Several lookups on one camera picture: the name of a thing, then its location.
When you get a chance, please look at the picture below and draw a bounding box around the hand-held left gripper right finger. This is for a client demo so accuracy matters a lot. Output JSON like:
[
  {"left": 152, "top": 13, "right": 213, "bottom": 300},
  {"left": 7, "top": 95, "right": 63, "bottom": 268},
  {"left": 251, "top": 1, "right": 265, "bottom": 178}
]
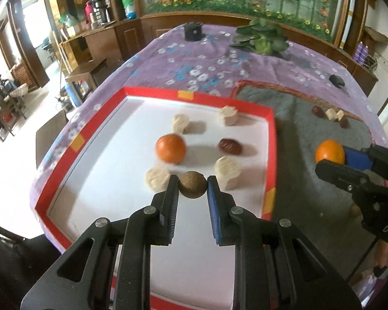
[{"left": 206, "top": 175, "right": 363, "bottom": 310}]

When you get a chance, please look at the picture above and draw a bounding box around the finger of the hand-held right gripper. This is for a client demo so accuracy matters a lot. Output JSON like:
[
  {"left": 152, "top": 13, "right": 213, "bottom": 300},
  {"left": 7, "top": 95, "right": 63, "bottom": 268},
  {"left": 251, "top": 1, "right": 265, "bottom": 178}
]
[
  {"left": 344, "top": 144, "right": 388, "bottom": 181},
  {"left": 315, "top": 160, "right": 385, "bottom": 201}
]

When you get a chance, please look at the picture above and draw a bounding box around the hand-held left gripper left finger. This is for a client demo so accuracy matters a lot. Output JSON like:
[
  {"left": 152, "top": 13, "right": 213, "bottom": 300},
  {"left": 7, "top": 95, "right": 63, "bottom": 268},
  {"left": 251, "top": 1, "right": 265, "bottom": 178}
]
[{"left": 21, "top": 174, "right": 180, "bottom": 310}]

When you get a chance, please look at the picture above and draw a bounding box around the orange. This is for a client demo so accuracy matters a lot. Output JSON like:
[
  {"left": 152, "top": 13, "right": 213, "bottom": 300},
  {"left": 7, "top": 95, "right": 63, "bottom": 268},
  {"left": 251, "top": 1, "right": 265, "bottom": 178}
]
[
  {"left": 315, "top": 139, "right": 346, "bottom": 165},
  {"left": 155, "top": 133, "right": 186, "bottom": 165}
]

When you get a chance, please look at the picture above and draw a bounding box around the red box white inside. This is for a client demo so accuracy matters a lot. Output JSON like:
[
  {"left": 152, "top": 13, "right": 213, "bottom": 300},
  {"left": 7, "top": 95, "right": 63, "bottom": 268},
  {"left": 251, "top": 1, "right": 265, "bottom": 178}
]
[{"left": 29, "top": 87, "right": 277, "bottom": 310}]

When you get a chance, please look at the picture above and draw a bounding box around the person's right hand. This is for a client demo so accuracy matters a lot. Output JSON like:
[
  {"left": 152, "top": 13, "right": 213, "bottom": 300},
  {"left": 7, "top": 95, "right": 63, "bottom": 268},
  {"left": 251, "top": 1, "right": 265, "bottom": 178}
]
[{"left": 373, "top": 241, "right": 388, "bottom": 276}]

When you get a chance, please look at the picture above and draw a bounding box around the beige ridged cylinder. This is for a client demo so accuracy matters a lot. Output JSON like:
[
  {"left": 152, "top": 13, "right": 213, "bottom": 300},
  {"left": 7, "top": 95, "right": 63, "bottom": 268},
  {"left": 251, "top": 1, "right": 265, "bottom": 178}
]
[
  {"left": 145, "top": 166, "right": 170, "bottom": 192},
  {"left": 214, "top": 156, "right": 243, "bottom": 190},
  {"left": 218, "top": 105, "right": 239, "bottom": 126},
  {"left": 171, "top": 114, "right": 191, "bottom": 134}
]

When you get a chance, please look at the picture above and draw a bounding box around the grey felt mat red trim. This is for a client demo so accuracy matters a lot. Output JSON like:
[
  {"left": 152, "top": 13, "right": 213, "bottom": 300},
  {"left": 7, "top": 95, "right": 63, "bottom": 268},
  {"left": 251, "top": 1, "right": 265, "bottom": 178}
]
[{"left": 233, "top": 79, "right": 388, "bottom": 285}]

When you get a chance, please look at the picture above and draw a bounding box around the white cloth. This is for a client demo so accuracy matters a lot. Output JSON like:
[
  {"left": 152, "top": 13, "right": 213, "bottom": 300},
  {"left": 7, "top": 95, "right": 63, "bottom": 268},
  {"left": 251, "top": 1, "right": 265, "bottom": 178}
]
[{"left": 352, "top": 265, "right": 385, "bottom": 298}]

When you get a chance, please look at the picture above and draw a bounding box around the wooden bedside cabinet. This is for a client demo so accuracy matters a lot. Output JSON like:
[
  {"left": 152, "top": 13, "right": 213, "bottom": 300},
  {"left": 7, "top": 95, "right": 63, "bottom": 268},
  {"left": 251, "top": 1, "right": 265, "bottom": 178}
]
[
  {"left": 60, "top": 16, "right": 143, "bottom": 68},
  {"left": 336, "top": 47, "right": 379, "bottom": 88}
]

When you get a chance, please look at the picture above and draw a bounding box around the purple floral bedsheet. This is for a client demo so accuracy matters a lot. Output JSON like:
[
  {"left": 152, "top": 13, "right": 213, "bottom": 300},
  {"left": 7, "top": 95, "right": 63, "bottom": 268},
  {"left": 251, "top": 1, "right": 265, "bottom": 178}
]
[{"left": 29, "top": 22, "right": 388, "bottom": 298}]

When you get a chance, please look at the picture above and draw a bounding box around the blue bottle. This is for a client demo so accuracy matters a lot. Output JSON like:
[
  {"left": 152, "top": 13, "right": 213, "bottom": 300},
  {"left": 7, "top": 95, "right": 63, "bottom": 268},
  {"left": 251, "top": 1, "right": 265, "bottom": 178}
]
[{"left": 65, "top": 82, "right": 76, "bottom": 107}]

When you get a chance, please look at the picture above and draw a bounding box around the artificial green plant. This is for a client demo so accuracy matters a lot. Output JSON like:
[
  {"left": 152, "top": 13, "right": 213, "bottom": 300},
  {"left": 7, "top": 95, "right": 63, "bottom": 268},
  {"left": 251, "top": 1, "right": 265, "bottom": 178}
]
[{"left": 229, "top": 18, "right": 290, "bottom": 59}]

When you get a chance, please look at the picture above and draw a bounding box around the wooden stool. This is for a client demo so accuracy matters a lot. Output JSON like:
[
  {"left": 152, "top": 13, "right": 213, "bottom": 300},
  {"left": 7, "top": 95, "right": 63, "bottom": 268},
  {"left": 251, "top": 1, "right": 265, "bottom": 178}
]
[{"left": 65, "top": 58, "right": 109, "bottom": 104}]

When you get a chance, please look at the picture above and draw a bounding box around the dark cloth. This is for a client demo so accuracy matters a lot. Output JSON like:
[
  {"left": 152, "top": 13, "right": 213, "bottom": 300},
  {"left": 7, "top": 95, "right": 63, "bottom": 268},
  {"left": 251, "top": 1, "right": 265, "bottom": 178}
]
[{"left": 0, "top": 226, "right": 62, "bottom": 310}]

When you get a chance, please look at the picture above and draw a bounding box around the black cup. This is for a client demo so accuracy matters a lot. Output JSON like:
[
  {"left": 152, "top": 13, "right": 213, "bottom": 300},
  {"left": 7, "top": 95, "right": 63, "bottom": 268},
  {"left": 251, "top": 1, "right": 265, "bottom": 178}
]
[{"left": 184, "top": 22, "right": 204, "bottom": 42}]

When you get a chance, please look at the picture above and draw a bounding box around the wooden chair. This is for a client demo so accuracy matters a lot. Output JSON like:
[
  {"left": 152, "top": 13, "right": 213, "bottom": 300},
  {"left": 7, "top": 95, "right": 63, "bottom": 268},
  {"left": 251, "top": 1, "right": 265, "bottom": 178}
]
[{"left": 0, "top": 76, "right": 29, "bottom": 143}]

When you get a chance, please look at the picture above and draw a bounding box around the green water bottle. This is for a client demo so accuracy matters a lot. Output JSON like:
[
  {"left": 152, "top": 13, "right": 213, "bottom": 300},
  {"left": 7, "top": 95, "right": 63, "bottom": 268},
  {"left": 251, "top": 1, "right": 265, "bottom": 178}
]
[{"left": 121, "top": 0, "right": 137, "bottom": 20}]

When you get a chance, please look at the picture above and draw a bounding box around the black silver thermos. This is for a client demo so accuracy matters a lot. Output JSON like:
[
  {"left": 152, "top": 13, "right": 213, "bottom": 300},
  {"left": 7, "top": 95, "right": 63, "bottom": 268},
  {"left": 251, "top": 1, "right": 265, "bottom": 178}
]
[{"left": 91, "top": 0, "right": 109, "bottom": 28}]

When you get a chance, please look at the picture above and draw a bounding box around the green plastic bag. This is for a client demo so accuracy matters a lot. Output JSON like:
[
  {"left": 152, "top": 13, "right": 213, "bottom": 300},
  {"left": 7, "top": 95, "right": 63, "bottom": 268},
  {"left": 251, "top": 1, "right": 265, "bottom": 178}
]
[{"left": 58, "top": 12, "right": 81, "bottom": 28}]

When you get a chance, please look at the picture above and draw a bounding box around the metal wire basket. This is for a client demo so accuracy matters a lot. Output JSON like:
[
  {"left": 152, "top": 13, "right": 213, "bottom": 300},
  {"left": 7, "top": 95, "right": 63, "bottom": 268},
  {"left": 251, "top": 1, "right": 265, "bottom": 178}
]
[{"left": 365, "top": 53, "right": 380, "bottom": 72}]

